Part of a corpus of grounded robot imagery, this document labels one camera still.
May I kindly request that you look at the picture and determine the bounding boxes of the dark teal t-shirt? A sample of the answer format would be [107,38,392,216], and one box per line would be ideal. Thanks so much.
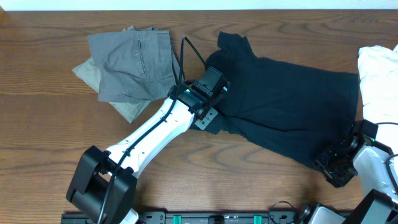
[206,32,359,167]

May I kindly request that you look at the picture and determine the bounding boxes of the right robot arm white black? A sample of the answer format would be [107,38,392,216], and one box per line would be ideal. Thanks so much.
[296,120,397,223]

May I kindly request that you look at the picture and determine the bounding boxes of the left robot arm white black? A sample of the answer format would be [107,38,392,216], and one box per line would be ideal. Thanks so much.
[66,67,228,223]

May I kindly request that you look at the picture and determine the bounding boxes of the beige folded garment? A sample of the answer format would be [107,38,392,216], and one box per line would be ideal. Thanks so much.
[72,57,150,123]

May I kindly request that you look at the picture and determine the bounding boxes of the grey folded shorts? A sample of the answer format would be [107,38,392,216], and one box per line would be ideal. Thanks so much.
[88,29,179,103]

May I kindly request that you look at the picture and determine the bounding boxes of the white crumpled garment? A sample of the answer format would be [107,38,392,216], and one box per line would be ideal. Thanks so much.
[358,45,397,153]

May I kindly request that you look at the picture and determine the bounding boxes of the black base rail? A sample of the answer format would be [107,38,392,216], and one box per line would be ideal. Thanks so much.
[60,202,352,224]

